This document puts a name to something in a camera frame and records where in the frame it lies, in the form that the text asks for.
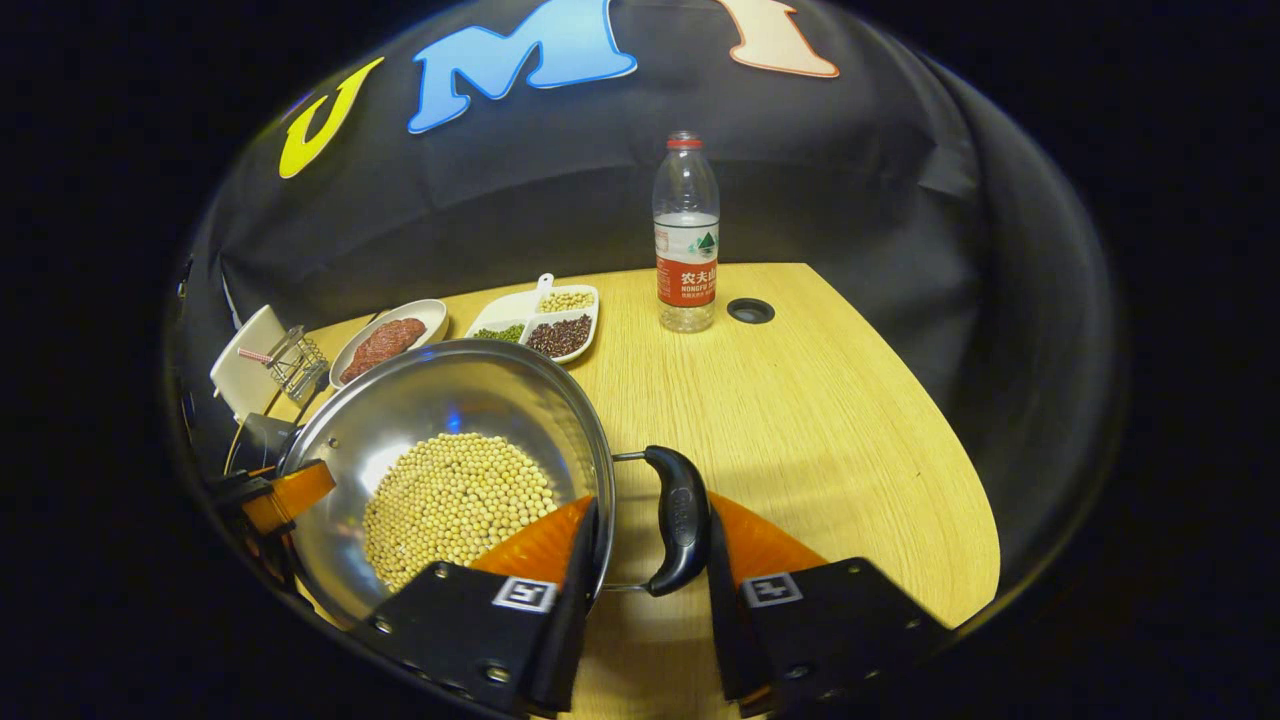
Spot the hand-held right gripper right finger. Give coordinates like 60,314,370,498
705,492,951,719

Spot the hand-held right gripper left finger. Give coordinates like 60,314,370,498
350,495,601,719

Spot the black induction cooktop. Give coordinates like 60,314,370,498
225,412,301,476

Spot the steel pot with black handles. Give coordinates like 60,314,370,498
275,338,713,631

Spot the white toaster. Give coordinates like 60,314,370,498
209,304,289,424

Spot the pile of yellow soybeans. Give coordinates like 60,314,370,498
362,432,561,593

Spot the raw red meat slice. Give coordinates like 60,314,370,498
339,317,429,385

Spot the white oval plate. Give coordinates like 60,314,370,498
328,298,450,391

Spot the white divided bean dish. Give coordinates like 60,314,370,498
465,272,601,365

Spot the clear water bottle red label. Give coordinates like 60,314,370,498
652,130,721,334

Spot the black backdrop cloth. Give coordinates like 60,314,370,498
170,0,1121,601

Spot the clear wire basket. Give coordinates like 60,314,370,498
262,325,331,403

